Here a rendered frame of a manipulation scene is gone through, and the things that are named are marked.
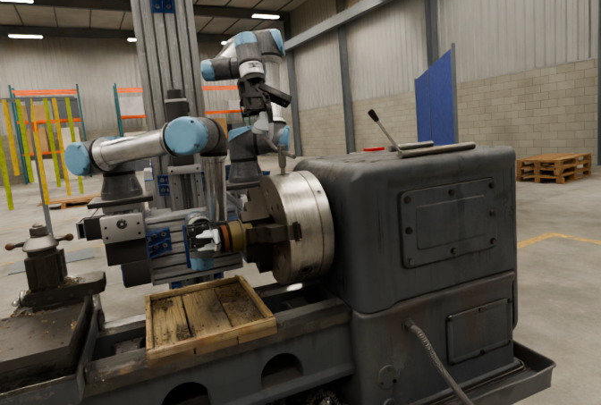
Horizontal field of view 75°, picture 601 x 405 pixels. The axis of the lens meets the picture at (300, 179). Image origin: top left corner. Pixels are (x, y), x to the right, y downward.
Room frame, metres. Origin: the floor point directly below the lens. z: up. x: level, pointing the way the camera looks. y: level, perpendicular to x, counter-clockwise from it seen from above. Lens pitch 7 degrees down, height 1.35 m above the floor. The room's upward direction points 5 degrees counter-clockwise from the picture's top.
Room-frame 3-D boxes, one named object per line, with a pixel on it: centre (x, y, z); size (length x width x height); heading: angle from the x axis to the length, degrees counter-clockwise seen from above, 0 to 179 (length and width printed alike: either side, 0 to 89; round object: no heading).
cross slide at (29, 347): (0.91, 0.65, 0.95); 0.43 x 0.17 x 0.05; 21
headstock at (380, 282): (1.29, -0.32, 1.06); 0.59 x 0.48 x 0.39; 111
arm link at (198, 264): (1.31, 0.35, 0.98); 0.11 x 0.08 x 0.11; 164
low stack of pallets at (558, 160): (7.63, -4.97, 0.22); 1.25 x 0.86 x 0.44; 121
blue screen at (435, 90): (7.46, -2.56, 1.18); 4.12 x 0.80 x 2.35; 170
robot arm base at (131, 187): (1.53, 0.70, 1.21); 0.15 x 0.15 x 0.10
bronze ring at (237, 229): (1.07, 0.19, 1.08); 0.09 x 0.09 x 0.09; 21
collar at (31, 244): (0.97, 0.67, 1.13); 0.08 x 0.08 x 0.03
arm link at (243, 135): (1.70, 0.23, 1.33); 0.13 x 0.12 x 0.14; 85
